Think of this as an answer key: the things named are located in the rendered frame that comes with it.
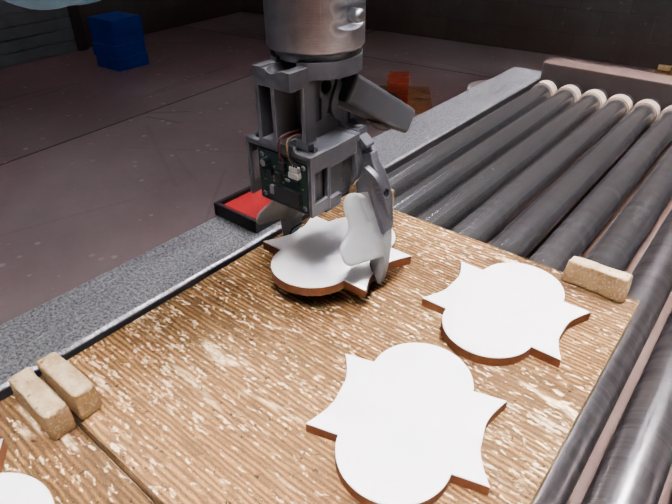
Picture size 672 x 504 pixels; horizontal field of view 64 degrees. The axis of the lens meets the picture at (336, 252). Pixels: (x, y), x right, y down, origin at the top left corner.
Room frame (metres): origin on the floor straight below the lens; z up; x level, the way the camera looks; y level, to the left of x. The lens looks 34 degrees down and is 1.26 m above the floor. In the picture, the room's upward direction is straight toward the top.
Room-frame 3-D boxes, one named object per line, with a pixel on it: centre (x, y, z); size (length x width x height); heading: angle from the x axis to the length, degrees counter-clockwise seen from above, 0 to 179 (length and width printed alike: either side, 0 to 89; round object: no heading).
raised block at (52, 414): (0.27, 0.21, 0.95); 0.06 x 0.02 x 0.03; 50
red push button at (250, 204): (0.61, 0.10, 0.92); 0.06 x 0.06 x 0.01; 51
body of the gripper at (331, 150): (0.43, 0.02, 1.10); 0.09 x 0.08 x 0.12; 141
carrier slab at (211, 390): (0.35, -0.02, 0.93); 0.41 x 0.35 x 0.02; 141
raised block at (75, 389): (0.29, 0.20, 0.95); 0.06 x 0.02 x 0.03; 51
